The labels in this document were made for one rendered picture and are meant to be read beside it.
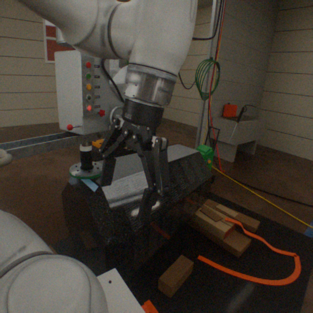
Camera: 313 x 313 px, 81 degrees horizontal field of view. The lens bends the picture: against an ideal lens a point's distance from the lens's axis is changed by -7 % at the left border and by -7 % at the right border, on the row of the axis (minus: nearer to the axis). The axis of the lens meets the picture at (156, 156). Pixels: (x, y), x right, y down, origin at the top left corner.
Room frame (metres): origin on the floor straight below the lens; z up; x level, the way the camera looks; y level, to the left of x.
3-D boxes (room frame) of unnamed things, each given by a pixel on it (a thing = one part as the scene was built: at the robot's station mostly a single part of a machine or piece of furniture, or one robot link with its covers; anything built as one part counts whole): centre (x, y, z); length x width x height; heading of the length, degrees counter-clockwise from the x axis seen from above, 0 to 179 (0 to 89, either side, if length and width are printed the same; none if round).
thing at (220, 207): (1.94, -0.87, 0.09); 0.25 x 0.10 x 0.01; 43
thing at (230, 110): (4.41, -1.58, 1.00); 0.50 x 0.22 x 0.33; 130
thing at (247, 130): (4.32, -1.81, 0.43); 1.30 x 0.62 x 0.86; 130
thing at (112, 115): (1.16, 0.27, 1.22); 0.15 x 0.10 x 0.15; 150
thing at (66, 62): (1.19, 0.39, 1.35); 0.36 x 0.22 x 0.45; 150
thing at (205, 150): (2.85, -0.71, 0.43); 0.35 x 0.35 x 0.87; 32
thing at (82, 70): (1.00, 0.37, 1.40); 0.08 x 0.03 x 0.28; 150
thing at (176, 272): (1.06, -0.22, 0.07); 0.30 x 0.12 x 0.12; 142
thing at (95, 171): (1.12, 0.43, 0.90); 0.22 x 0.22 x 0.04
